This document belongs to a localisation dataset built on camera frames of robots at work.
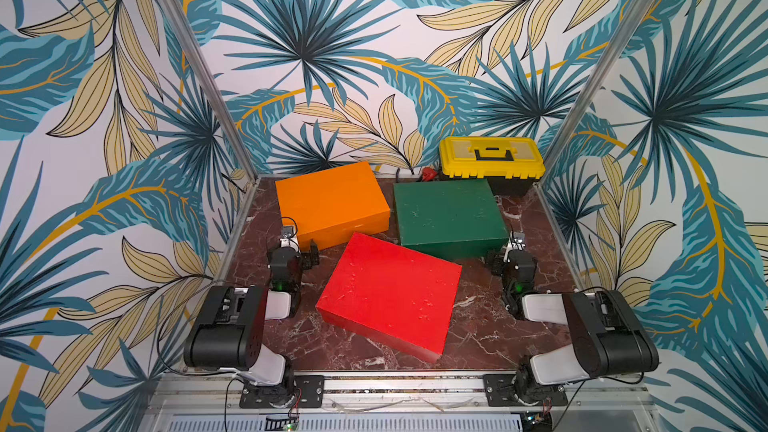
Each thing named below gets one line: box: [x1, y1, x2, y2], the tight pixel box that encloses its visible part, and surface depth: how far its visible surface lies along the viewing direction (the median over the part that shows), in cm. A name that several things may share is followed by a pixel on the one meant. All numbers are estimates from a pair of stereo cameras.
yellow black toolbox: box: [439, 136, 546, 196], surface depth 106 cm
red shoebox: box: [316, 232, 462, 363], surface depth 82 cm
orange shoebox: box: [275, 161, 391, 250], surface depth 97 cm
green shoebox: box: [393, 178, 509, 266], surface depth 97 cm
